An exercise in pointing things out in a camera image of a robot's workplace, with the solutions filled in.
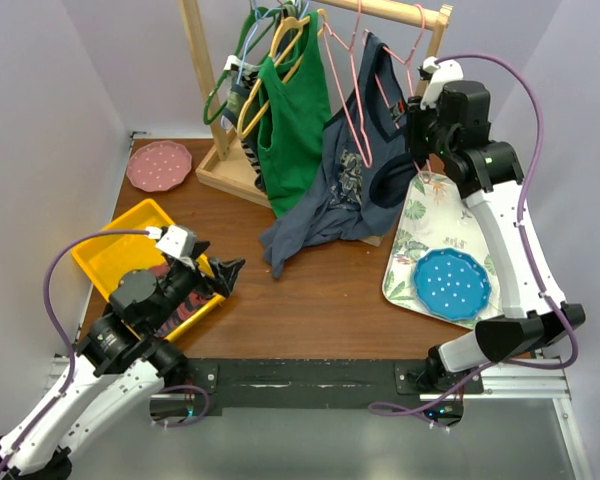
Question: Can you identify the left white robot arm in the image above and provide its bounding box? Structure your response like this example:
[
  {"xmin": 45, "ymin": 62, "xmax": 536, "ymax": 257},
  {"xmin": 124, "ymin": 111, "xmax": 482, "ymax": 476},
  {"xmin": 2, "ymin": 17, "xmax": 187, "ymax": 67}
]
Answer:
[{"xmin": 0, "ymin": 242, "xmax": 245, "ymax": 479}]

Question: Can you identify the olive green garment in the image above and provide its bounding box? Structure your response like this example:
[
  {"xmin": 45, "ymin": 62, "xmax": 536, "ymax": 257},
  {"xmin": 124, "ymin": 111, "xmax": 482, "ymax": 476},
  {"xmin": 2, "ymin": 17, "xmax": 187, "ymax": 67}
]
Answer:
[{"xmin": 220, "ymin": 82, "xmax": 254, "ymax": 130}]

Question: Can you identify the red tank top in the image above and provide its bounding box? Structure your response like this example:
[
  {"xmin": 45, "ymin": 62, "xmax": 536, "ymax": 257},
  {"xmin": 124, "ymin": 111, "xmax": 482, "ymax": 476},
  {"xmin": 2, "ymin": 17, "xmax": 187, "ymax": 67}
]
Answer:
[{"xmin": 155, "ymin": 292, "xmax": 216, "ymax": 340}]

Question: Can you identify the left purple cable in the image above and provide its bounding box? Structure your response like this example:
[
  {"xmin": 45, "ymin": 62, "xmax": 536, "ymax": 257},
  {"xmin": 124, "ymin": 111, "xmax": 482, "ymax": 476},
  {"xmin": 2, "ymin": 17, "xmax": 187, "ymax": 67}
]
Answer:
[{"xmin": 0, "ymin": 227, "xmax": 154, "ymax": 480}]

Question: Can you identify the green tank top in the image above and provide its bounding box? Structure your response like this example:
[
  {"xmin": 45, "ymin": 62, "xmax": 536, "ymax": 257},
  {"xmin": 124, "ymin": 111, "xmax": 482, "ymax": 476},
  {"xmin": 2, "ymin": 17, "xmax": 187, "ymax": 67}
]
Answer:
[{"xmin": 257, "ymin": 11, "xmax": 331, "ymax": 217}]

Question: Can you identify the blue grey tank top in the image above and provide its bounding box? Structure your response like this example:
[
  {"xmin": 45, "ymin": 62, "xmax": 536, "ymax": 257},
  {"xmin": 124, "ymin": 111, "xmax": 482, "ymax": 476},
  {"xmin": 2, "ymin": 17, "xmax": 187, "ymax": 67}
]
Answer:
[{"xmin": 260, "ymin": 33, "xmax": 423, "ymax": 277}]

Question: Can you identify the light blue plastic hanger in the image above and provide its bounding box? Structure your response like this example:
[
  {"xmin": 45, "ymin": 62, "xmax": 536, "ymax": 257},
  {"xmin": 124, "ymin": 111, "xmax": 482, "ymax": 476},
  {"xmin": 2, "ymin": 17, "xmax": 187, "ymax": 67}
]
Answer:
[{"xmin": 203, "ymin": 1, "xmax": 310, "ymax": 131}]

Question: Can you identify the pink dotted plate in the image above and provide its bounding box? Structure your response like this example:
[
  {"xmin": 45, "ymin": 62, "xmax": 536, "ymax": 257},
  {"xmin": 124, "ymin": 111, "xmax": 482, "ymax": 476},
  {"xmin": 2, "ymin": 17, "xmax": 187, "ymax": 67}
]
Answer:
[{"xmin": 126, "ymin": 140, "xmax": 192, "ymax": 193}]

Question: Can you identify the pink wire hanger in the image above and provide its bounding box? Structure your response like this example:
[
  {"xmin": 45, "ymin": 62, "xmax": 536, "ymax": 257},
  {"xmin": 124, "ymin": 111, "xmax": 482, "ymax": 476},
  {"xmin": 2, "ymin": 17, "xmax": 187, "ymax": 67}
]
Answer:
[
  {"xmin": 322, "ymin": 0, "xmax": 374, "ymax": 169},
  {"xmin": 374, "ymin": 3, "xmax": 433, "ymax": 184}
]

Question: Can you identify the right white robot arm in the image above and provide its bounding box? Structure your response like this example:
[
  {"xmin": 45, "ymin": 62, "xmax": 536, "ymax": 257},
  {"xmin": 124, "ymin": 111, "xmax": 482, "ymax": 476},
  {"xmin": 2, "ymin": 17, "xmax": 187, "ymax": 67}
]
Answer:
[{"xmin": 406, "ymin": 80, "xmax": 586, "ymax": 393}]

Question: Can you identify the green plastic hanger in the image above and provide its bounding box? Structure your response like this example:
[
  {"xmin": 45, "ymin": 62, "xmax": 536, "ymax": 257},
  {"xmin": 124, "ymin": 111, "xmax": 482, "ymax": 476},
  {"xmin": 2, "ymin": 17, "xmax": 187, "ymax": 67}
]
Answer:
[{"xmin": 203, "ymin": 4, "xmax": 277, "ymax": 125}]

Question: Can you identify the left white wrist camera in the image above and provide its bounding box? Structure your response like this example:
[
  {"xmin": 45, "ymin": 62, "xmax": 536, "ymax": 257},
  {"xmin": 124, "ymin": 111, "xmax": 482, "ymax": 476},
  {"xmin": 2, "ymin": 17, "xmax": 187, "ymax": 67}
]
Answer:
[{"xmin": 146, "ymin": 225, "xmax": 197, "ymax": 268}]

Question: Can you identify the zebra striped garment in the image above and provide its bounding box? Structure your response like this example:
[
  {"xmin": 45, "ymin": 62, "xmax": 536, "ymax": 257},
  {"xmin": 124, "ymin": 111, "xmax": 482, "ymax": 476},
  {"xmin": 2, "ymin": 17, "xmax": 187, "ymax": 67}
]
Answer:
[{"xmin": 234, "ymin": 69, "xmax": 266, "ymax": 193}]

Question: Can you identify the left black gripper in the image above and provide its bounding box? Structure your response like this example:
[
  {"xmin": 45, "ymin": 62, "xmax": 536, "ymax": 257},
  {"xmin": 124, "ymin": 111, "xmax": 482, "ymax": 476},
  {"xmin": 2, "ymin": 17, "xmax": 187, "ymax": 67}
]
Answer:
[{"xmin": 147, "ymin": 240, "xmax": 245, "ymax": 331}]

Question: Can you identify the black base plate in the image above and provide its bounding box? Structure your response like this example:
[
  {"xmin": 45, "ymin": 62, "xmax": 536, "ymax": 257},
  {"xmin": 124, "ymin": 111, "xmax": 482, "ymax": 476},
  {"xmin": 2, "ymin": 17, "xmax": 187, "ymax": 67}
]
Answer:
[{"xmin": 189, "ymin": 358, "xmax": 463, "ymax": 416}]

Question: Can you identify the yellow plastic bin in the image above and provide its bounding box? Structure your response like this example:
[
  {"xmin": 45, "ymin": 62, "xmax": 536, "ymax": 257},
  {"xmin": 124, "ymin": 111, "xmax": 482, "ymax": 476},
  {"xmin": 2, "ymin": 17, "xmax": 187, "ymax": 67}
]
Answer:
[{"xmin": 72, "ymin": 199, "xmax": 226, "ymax": 313}]

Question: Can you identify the yellow plastic hanger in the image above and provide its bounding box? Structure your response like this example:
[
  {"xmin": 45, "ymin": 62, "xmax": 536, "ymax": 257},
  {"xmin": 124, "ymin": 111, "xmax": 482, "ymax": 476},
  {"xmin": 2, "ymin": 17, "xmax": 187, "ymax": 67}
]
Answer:
[{"xmin": 235, "ymin": 9, "xmax": 330, "ymax": 140}]

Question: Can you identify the floral patterned tray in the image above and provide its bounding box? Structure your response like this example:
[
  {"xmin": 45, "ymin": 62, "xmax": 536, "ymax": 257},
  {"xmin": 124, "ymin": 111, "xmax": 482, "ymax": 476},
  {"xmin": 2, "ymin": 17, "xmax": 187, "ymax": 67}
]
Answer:
[{"xmin": 382, "ymin": 174, "xmax": 503, "ymax": 329}]

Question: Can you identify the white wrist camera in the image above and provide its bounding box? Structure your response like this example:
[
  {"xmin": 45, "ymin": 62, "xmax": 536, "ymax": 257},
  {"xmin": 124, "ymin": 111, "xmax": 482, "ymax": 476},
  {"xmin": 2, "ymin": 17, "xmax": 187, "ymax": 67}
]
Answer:
[
  {"xmin": 146, "ymin": 225, "xmax": 197, "ymax": 268},
  {"xmin": 419, "ymin": 56, "xmax": 464, "ymax": 110}
]

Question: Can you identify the wooden clothes rack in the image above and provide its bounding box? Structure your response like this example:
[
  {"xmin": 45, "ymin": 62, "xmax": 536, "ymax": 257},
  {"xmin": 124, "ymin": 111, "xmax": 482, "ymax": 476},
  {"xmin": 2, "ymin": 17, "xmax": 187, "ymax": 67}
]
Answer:
[{"xmin": 177, "ymin": 0, "xmax": 454, "ymax": 247}]

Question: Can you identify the blue dotted plate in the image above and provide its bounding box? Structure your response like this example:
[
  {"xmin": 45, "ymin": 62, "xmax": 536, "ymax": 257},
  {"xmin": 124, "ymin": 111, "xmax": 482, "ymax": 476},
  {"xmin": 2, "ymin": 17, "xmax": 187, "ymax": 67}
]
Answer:
[{"xmin": 412, "ymin": 248, "xmax": 492, "ymax": 322}]

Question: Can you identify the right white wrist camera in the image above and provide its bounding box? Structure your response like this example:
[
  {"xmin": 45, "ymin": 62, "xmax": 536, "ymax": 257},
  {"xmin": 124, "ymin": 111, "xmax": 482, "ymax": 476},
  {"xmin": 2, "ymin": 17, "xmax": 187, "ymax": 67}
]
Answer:
[{"xmin": 419, "ymin": 56, "xmax": 464, "ymax": 110}]

